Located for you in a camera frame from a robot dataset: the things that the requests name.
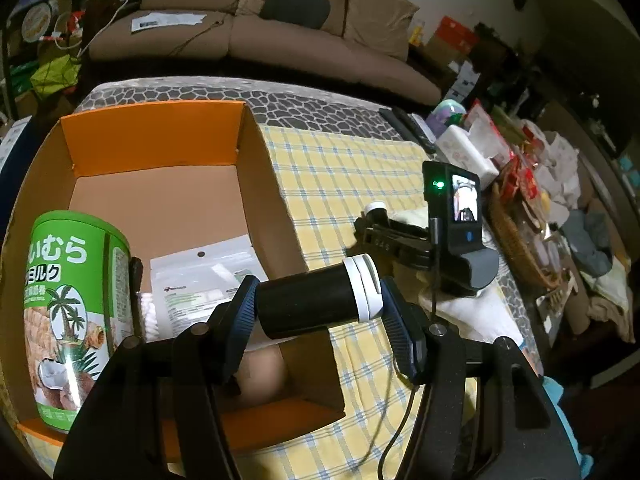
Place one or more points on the wicker basket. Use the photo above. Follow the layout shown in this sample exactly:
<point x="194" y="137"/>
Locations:
<point x="515" y="245"/>

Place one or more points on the black remote control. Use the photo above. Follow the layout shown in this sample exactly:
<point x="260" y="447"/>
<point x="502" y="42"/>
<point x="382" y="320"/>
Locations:
<point x="407" y="127"/>

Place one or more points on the white paper sheet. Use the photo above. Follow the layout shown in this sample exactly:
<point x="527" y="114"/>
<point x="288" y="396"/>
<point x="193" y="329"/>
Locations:
<point x="165" y="21"/>

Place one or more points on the white cotton swab pack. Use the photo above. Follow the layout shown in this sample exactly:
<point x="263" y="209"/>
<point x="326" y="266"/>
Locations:
<point x="146" y="315"/>

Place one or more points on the yellow checked tablecloth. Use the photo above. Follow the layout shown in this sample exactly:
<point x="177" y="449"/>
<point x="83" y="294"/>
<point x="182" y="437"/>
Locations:
<point x="325" y="170"/>

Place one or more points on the round white tin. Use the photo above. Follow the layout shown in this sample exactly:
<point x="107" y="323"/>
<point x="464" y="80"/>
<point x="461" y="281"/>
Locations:
<point x="37" y="21"/>

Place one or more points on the brown sofa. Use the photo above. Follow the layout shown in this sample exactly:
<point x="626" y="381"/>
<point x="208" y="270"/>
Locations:
<point x="300" y="55"/>

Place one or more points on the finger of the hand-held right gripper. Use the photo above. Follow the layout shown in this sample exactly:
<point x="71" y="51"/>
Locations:
<point x="375" y="237"/>

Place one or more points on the white plastic pouch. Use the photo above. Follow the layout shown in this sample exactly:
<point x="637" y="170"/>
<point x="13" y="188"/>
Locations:
<point x="200" y="280"/>

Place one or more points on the purple and green cup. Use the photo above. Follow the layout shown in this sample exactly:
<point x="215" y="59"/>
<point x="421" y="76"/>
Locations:
<point x="447" y="112"/>

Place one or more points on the red snack packet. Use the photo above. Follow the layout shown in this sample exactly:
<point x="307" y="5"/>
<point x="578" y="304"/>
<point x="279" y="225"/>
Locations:
<point x="522" y="175"/>

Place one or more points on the orange cardboard box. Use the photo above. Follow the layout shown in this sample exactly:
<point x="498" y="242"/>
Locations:
<point x="150" y="195"/>

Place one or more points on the black cylinder with white cap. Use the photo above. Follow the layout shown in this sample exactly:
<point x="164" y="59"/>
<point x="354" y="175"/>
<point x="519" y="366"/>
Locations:
<point x="305" y="300"/>

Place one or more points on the black cushion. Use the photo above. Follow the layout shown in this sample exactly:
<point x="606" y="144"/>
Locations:
<point x="295" y="2"/>

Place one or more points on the pile of clothes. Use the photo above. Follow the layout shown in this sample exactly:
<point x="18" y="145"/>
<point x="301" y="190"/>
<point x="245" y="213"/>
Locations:
<point x="595" y="250"/>

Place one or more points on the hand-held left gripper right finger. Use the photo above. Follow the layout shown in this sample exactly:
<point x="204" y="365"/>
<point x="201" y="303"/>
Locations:
<point x="400" y="330"/>

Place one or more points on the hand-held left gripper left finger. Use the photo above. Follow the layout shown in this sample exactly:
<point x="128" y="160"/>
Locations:
<point x="245" y="305"/>

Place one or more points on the green snack can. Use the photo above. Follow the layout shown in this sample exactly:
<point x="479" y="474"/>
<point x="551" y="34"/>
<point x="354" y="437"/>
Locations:
<point x="75" y="280"/>

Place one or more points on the green bag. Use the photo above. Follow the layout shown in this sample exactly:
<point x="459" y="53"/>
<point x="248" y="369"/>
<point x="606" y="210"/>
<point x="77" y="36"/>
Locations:
<point x="50" y="75"/>

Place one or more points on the stacked cardboard boxes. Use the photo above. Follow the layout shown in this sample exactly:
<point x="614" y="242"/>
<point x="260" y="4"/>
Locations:
<point x="450" y="37"/>

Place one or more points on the person's blue clothing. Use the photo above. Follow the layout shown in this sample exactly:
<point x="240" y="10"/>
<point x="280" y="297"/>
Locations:
<point x="562" y="410"/>

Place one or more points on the small white container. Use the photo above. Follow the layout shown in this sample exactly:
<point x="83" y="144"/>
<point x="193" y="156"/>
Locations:
<point x="375" y="208"/>

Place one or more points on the white tissue pack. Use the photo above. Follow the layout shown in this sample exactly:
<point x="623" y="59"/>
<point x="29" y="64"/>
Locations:
<point x="465" y="152"/>

